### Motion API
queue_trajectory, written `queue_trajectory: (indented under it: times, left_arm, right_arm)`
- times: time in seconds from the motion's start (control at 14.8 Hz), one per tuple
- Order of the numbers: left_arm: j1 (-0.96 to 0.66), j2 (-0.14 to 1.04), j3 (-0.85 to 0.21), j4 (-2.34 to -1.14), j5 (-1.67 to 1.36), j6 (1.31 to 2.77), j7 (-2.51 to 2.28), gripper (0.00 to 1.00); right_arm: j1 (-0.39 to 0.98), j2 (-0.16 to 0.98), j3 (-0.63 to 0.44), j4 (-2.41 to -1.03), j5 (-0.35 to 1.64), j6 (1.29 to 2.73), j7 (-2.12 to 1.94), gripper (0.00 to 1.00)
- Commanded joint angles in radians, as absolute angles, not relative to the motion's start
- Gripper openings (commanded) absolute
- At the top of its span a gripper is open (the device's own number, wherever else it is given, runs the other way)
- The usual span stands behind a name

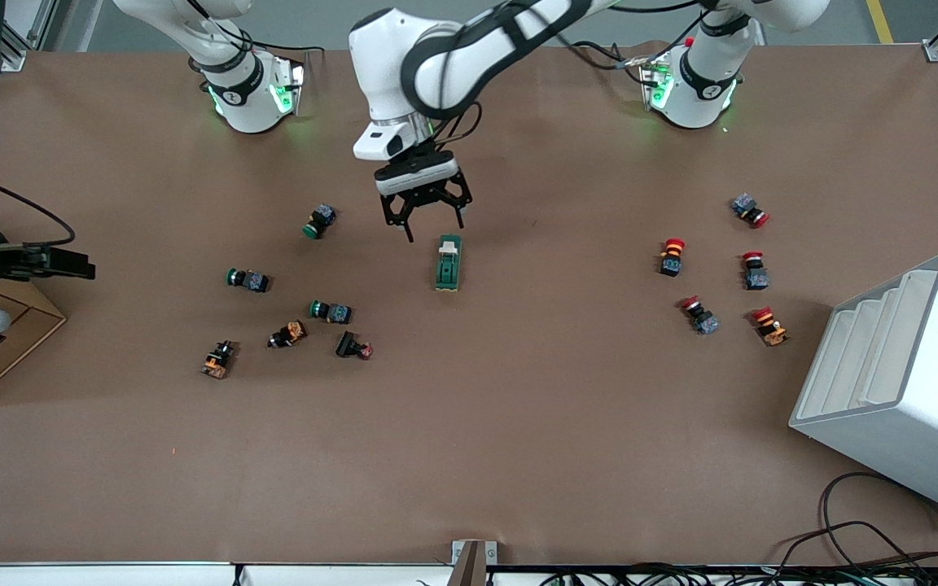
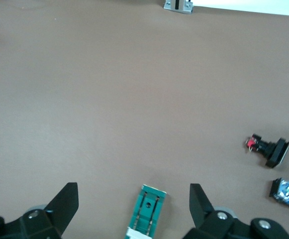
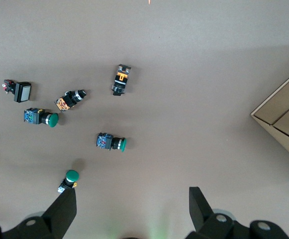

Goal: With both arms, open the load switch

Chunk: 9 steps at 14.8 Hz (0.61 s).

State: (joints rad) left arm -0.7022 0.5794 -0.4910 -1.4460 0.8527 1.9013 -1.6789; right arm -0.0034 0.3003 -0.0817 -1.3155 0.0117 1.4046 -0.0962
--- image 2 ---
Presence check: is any silver metal bracket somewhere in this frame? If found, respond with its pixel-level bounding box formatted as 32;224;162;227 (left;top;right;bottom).
163;0;194;15

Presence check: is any green load switch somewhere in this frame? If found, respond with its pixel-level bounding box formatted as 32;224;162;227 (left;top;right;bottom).
125;184;168;239

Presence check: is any green mushroom pushbutton switch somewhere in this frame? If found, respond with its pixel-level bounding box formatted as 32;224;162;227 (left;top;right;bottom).
269;177;289;209

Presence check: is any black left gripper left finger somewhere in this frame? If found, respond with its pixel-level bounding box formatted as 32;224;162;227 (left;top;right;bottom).
0;183;80;239

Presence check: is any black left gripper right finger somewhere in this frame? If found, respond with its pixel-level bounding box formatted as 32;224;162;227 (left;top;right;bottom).
183;184;289;239

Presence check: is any red-base black square switch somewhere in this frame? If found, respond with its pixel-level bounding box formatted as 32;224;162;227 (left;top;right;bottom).
246;134;289;169

